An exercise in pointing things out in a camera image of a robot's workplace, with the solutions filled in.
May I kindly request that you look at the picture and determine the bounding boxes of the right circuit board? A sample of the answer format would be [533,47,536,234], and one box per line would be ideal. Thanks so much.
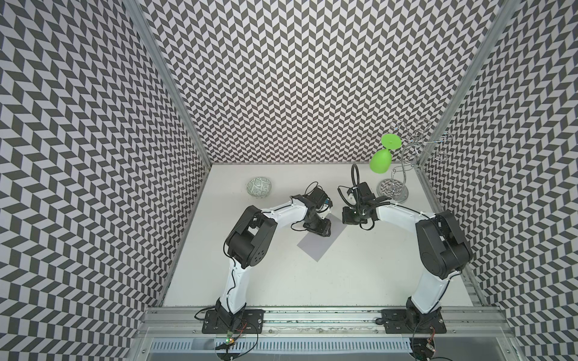
[409,338,436,361]

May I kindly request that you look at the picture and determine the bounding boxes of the circuit board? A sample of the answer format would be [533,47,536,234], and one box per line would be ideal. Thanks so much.
[215,332,239,353]
[409,338,436,361]

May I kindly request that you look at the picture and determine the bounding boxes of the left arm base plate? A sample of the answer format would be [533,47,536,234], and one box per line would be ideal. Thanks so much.
[202,308,265,334]

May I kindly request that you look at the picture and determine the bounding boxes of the left circuit board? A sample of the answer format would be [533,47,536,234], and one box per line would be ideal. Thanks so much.
[215,332,239,353]

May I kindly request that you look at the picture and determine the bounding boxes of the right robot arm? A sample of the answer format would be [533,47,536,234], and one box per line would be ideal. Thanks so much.
[338,182,473,316]

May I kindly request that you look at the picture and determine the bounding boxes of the patterned ceramic bowl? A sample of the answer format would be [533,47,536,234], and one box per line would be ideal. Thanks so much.
[246,177,272,199]

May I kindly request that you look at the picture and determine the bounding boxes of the green plastic wine glass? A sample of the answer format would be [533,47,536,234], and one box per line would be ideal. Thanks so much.
[369,134,402,174]

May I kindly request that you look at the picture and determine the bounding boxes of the metal wire glass rack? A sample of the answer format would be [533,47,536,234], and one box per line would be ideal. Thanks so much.
[376,127,452,203]

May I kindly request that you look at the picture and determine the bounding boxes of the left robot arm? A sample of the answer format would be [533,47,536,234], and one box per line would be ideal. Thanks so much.
[215,186,333,320]

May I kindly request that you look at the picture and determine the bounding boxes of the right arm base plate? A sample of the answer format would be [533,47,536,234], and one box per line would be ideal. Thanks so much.
[381,308,447,334]

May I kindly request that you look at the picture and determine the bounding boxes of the aluminium front rail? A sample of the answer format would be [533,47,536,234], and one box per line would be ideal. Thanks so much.
[135,306,514,340]

